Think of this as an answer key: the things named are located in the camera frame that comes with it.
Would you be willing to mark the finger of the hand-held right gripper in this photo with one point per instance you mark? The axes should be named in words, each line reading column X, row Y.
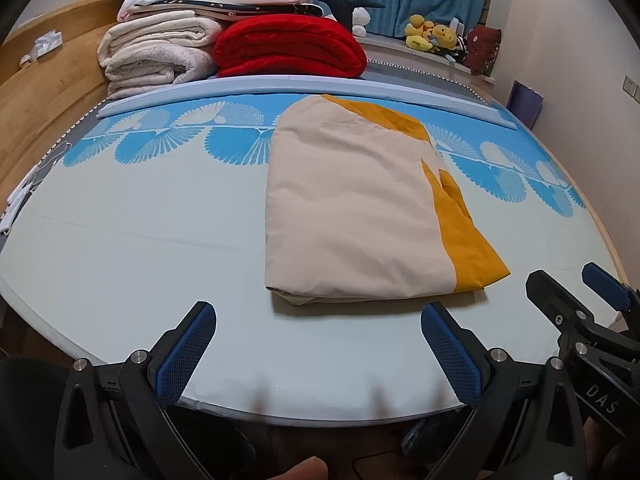
column 555, row 305
column 602, row 280

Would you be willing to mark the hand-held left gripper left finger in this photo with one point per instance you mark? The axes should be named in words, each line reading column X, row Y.
column 182, row 357

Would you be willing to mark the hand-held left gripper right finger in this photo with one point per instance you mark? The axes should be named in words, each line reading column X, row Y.
column 452, row 357

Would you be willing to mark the beige and mustard jacket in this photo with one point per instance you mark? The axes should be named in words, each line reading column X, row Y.
column 350, row 200

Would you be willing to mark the person's right hand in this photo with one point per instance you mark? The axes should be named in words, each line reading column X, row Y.
column 615, row 455

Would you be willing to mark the light blue printed bed sheet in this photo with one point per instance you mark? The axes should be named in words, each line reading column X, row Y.
column 125, row 240

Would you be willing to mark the purple box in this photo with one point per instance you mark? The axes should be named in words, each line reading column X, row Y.
column 524, row 104

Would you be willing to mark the beige garment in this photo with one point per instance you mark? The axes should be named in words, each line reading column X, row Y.
column 400, row 72

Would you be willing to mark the yellow and blue plush toy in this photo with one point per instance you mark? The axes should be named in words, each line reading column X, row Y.
column 444, row 37

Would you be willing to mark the white speckled folded quilt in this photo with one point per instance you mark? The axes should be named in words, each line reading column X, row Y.
column 150, row 67

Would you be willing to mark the cream folded blanket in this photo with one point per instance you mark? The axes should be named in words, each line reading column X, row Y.
column 155, row 32

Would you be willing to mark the red folded blanket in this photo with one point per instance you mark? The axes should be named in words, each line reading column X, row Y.
column 290, row 42

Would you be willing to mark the white tissue packet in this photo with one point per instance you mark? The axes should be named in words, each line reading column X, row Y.
column 46, row 45

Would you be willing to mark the white plush toy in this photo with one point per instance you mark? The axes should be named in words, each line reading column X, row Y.
column 360, row 20

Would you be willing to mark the dark-trimmed folded quilt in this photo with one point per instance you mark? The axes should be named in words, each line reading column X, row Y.
column 250, row 11

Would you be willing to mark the wall socket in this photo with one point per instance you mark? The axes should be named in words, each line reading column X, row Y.
column 629, row 85

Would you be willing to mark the wooden bed frame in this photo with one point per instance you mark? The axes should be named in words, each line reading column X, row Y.
column 50, row 100

